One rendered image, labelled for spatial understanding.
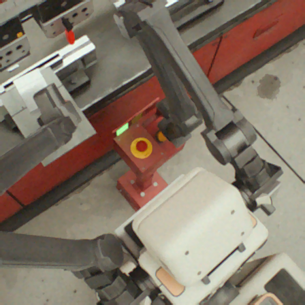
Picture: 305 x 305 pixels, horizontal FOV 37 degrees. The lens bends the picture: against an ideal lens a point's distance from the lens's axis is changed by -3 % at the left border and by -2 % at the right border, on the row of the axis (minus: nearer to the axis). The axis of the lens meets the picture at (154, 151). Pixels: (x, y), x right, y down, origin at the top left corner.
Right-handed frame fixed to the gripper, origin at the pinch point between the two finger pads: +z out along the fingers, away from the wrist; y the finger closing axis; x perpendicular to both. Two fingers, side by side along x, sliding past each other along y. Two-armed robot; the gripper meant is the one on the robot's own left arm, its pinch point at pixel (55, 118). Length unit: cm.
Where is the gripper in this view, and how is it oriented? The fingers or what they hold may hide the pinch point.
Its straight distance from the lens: 132.7
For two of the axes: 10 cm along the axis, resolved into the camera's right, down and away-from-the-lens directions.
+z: -3.3, -1.4, 9.3
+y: -8.1, 5.5, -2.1
